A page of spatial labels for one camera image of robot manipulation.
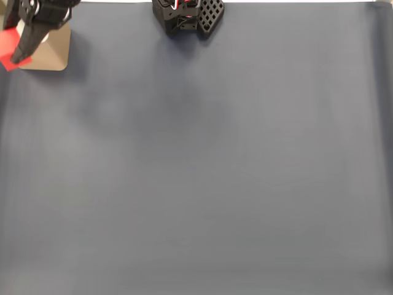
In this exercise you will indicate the dark gray table mat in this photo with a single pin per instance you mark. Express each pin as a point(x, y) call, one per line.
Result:
point(122, 184)

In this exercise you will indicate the red cube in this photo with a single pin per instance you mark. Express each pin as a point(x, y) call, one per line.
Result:
point(8, 46)

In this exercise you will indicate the white padding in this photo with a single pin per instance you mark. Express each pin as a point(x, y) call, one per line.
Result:
point(45, 38)

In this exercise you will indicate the beige box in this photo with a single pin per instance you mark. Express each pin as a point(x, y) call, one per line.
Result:
point(53, 55)

